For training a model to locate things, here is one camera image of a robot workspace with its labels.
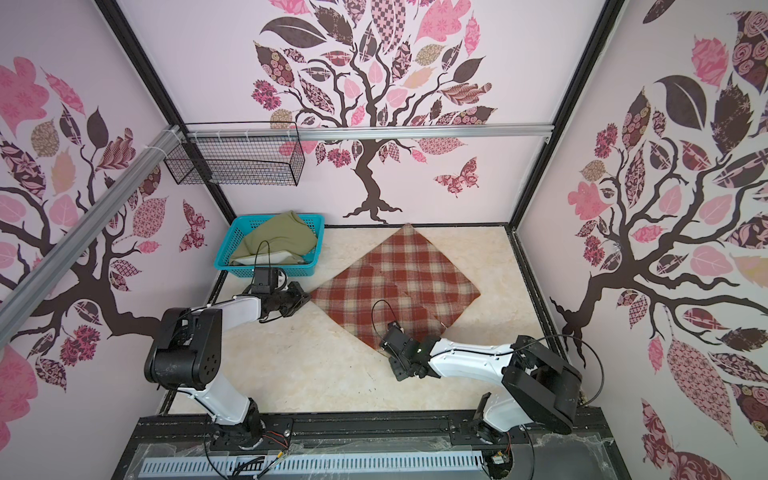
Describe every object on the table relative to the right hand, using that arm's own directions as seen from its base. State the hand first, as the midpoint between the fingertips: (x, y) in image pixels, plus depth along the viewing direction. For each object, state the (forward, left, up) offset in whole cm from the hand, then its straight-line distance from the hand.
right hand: (400, 360), depth 86 cm
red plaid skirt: (+29, -1, 0) cm, 29 cm away
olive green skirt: (+47, +42, +6) cm, 63 cm away
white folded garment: (+34, +43, +6) cm, 55 cm away
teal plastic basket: (+49, +59, +7) cm, 77 cm away
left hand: (+20, +28, +3) cm, 35 cm away
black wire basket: (+56, +51, +35) cm, 83 cm away
